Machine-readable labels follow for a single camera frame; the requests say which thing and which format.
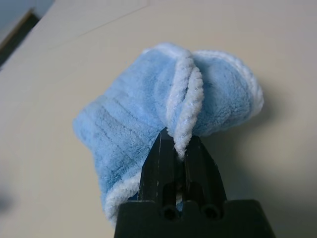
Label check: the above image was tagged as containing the light blue towel white trim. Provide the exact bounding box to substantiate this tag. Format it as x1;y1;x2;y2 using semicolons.
72;42;264;222

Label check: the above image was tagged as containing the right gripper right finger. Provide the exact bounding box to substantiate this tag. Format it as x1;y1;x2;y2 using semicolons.
182;135;226;206

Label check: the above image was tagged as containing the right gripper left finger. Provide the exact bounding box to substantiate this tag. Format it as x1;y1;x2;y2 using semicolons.
137;127;184;206

